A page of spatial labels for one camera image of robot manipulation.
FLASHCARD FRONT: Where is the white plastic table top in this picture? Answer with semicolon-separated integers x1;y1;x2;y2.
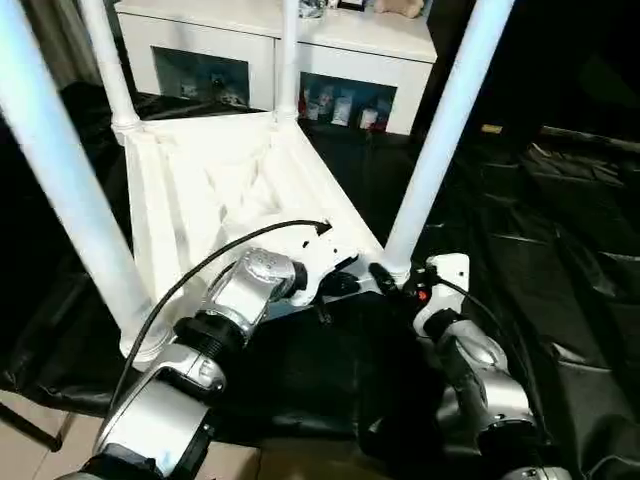
112;112;416;364

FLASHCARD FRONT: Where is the black stand strut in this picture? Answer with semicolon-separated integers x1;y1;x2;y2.
0;399;64;451

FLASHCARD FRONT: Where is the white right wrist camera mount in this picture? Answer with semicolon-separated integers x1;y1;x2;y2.
412;253;471;341

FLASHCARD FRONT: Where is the white plastic table leg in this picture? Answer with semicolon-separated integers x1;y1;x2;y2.
277;0;301;126
382;0;516;281
79;0;141;134
0;0;169;351

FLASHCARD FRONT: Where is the black mat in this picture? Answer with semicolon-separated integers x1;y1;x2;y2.
0;79;640;480

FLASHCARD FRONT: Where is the grey curtain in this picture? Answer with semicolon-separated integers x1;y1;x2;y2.
19;0;101;86

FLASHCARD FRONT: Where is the white cabinet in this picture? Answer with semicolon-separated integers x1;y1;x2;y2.
114;0;439;136

